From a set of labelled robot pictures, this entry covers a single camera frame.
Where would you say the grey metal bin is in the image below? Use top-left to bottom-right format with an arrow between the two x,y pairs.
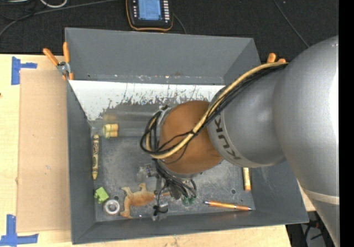
64,27 -> 310,245

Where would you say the yellow crayon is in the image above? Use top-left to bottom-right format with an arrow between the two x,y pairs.
92,133 -> 100,181

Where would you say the tan toy animal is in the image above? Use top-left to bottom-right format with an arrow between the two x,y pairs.
119,182 -> 171,219

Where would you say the silver tape roll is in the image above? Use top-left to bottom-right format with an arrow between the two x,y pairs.
103,199 -> 121,215

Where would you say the green toy block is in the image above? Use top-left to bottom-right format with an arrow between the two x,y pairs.
94,186 -> 110,204

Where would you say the orange crayon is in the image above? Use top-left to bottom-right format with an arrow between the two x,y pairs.
242,167 -> 252,192

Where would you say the yellow rolled bundle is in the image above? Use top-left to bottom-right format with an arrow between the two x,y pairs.
102,123 -> 119,139

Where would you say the orange pencil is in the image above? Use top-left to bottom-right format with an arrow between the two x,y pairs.
204,200 -> 253,212

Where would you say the brown cardboard board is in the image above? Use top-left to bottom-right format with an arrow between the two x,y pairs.
15,69 -> 73,233

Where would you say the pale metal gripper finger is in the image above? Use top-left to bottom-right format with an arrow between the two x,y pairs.
136,166 -> 157,183
150,202 -> 169,222

